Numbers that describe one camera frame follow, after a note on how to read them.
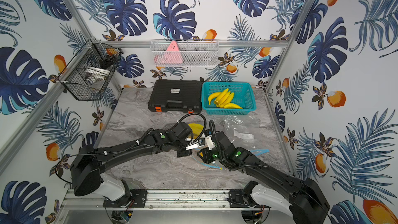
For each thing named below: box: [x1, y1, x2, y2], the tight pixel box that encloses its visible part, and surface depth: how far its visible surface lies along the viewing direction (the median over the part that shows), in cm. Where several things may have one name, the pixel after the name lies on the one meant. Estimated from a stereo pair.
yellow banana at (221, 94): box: [215, 88, 230, 103], surface depth 115 cm
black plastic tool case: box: [147, 79, 203, 114], surface depth 108 cm
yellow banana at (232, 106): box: [223, 103, 244, 110], surface depth 106 cm
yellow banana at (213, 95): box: [208, 91, 222, 106], surface depth 116 cm
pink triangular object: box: [160, 40, 183, 65], surface depth 92 cm
